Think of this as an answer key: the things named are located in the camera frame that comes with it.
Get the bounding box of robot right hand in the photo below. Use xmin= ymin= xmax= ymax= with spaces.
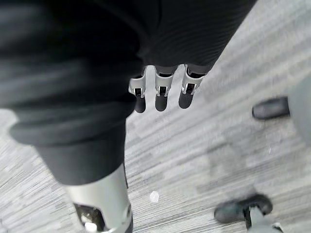
xmin=0 ymin=0 xmax=258 ymax=233

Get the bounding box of robot dark left foot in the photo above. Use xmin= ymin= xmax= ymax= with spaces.
xmin=251 ymin=96 xmax=291 ymax=120

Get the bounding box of robot dark foot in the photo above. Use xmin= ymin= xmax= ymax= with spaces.
xmin=214 ymin=193 xmax=274 ymax=224
xmin=251 ymin=96 xmax=291 ymax=120

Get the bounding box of robot dark right foot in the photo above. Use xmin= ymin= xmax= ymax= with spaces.
xmin=214 ymin=193 xmax=274 ymax=224

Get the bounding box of robot silver left leg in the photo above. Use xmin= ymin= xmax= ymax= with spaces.
xmin=284 ymin=79 xmax=311 ymax=156

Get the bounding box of robot silver leg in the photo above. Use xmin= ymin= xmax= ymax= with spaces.
xmin=284 ymin=79 xmax=311 ymax=156
xmin=245 ymin=205 xmax=291 ymax=233

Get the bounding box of robot silver right leg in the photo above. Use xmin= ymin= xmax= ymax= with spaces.
xmin=245 ymin=205 xmax=291 ymax=233

